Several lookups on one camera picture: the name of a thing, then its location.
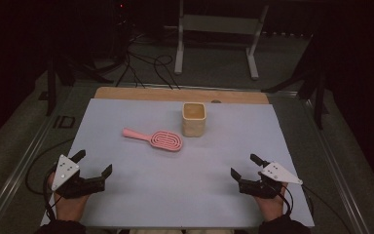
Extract metal floor rail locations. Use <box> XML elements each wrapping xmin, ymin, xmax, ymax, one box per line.
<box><xmin>0</xmin><ymin>85</ymin><xmax>79</xmax><ymax>234</ymax></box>
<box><xmin>266</xmin><ymin>91</ymin><xmax>373</xmax><ymax>234</ymax></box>

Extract black floor cables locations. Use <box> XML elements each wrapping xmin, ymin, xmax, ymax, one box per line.
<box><xmin>115</xmin><ymin>32</ymin><xmax>181</xmax><ymax>91</ymax></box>

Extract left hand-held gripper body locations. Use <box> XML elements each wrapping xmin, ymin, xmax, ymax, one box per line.
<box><xmin>51</xmin><ymin>154</ymin><xmax>107</xmax><ymax>200</ymax></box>

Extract person's right hand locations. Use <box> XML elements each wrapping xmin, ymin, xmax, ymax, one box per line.
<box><xmin>255</xmin><ymin>182</ymin><xmax>290</xmax><ymax>223</ymax></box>

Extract pink hairbrush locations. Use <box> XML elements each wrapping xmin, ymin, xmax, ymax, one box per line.
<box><xmin>122</xmin><ymin>127</ymin><xmax>184</xmax><ymax>153</ymax></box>

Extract wooden table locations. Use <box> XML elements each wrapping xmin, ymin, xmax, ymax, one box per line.
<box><xmin>93</xmin><ymin>86</ymin><xmax>271</xmax><ymax>105</ymax></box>

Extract hand-held gripper cable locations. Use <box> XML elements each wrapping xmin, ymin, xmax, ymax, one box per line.
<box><xmin>281</xmin><ymin>183</ymin><xmax>352</xmax><ymax>234</ymax></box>
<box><xmin>24</xmin><ymin>137</ymin><xmax>76</xmax><ymax>222</ymax></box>

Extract light blue table mat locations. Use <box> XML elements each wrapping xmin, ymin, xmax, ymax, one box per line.
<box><xmin>40</xmin><ymin>97</ymin><xmax>316</xmax><ymax>228</ymax></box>

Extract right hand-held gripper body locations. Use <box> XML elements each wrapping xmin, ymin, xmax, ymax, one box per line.
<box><xmin>239</xmin><ymin>161</ymin><xmax>304</xmax><ymax>200</ymax></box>

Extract dark equipment with red light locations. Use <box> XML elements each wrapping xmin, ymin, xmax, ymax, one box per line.
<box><xmin>87</xmin><ymin>0</ymin><xmax>134</xmax><ymax>66</ymax></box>

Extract right hand-held gripper cable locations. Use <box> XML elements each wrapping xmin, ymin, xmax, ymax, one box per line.
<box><xmin>281</xmin><ymin>183</ymin><xmax>352</xmax><ymax>234</ymax></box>

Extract white metal stand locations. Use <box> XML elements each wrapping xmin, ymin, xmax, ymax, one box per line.
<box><xmin>173</xmin><ymin>0</ymin><xmax>270</xmax><ymax>81</ymax></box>

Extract left hand-held gripper cable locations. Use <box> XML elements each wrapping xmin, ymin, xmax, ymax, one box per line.
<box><xmin>24</xmin><ymin>137</ymin><xmax>76</xmax><ymax>222</ymax></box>

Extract beige square cup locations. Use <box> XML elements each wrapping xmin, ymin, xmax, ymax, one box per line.
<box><xmin>181</xmin><ymin>101</ymin><xmax>207</xmax><ymax>138</ymax></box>

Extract person's left hand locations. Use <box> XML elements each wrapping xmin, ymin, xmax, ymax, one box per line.
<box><xmin>47</xmin><ymin>173</ymin><xmax>91</xmax><ymax>222</ymax></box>

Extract black metal stand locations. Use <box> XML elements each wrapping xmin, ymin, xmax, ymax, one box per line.
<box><xmin>38</xmin><ymin>48</ymin><xmax>115</xmax><ymax>117</ymax></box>
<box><xmin>261</xmin><ymin>32</ymin><xmax>331</xmax><ymax>131</ymax></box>

